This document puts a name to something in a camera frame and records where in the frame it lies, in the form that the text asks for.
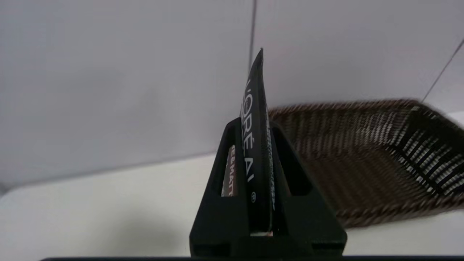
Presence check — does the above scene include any thin grey cable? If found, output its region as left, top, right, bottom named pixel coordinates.
left=420, top=38, right=464, bottom=104

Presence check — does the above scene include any black cosmetic tube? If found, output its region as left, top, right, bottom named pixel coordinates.
left=221, top=48, right=277, bottom=237

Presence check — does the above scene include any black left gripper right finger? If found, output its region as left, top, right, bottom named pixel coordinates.
left=270, top=121, right=347, bottom=257

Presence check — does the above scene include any brown woven wicker basket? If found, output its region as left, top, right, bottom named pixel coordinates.
left=266, top=99, right=464, bottom=229

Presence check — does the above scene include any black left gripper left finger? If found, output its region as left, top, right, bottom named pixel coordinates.
left=189, top=118, right=251, bottom=257

